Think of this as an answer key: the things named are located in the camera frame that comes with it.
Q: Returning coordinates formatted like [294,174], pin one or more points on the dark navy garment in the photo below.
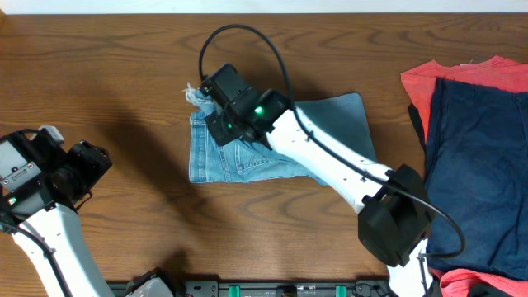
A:
[476,172]

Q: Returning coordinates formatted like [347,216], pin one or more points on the light blue denim jeans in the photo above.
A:
[342,117]

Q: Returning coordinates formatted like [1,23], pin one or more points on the red t-shirt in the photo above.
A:
[420,82]

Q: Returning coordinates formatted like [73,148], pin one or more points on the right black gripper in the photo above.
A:
[221,135]

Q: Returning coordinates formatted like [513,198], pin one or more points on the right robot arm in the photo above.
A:
[391,205]

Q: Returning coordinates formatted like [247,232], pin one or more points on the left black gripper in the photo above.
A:
[91,161]

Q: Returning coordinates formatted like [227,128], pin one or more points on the black garment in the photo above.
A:
[417,125]

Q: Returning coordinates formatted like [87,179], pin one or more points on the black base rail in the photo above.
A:
[212,286]

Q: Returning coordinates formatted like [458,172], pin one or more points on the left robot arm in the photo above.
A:
[43,187]

